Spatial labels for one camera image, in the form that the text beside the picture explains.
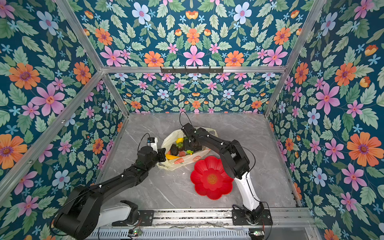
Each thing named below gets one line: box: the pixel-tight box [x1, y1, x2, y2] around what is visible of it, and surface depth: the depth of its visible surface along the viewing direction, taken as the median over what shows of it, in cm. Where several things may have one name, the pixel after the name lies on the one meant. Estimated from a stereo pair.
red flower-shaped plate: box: [190, 155, 234, 200], surface depth 89 cm
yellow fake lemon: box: [175, 137, 184, 144], surface depth 99 cm
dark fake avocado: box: [170, 144, 179, 156], surface depth 96 cm
